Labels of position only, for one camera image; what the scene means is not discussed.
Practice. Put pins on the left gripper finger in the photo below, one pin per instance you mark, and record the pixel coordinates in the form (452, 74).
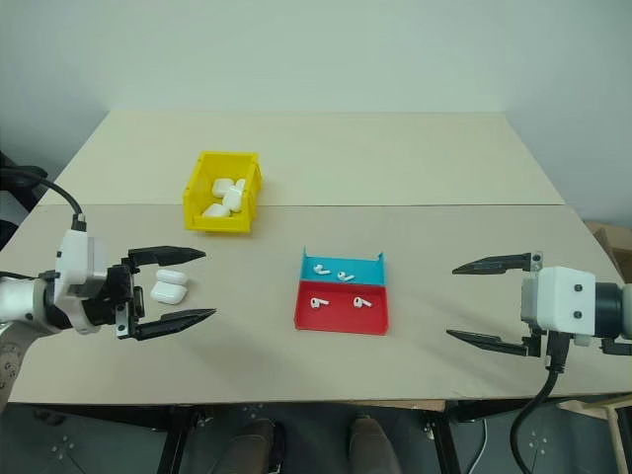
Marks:
(173, 323)
(170, 254)

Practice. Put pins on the light wooden frame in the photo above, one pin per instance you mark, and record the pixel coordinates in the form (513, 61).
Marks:
(612, 410)

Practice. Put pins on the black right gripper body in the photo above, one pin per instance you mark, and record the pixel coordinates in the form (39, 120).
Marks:
(538, 344)

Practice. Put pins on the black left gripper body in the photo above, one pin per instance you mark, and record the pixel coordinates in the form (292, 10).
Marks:
(116, 296)

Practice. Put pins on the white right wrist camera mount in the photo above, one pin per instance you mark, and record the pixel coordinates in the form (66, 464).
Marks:
(560, 301)

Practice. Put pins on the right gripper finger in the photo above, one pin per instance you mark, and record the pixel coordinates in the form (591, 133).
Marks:
(489, 340)
(494, 265)

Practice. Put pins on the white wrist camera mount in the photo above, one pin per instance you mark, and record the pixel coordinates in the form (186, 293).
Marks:
(79, 257)
(560, 301)

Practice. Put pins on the yellow plastic bin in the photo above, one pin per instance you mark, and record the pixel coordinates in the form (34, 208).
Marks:
(197, 202)

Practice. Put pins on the black table leg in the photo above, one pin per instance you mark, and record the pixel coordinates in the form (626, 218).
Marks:
(447, 439)
(173, 439)

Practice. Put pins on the red plastic tray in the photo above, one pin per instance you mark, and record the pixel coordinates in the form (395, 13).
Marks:
(340, 316)

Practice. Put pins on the white earbud case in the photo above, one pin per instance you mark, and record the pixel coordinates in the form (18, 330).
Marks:
(168, 291)

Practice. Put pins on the blue plastic tray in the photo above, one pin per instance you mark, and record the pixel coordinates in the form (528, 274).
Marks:
(360, 269)

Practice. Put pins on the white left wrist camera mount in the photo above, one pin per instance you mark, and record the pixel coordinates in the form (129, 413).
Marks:
(79, 257)

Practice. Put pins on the dark rounded shape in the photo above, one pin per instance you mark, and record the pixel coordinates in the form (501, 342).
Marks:
(372, 447)
(257, 447)

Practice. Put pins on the brown cardboard box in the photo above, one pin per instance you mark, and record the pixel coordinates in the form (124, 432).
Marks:
(612, 244)

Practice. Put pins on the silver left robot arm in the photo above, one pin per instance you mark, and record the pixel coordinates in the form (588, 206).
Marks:
(20, 298)

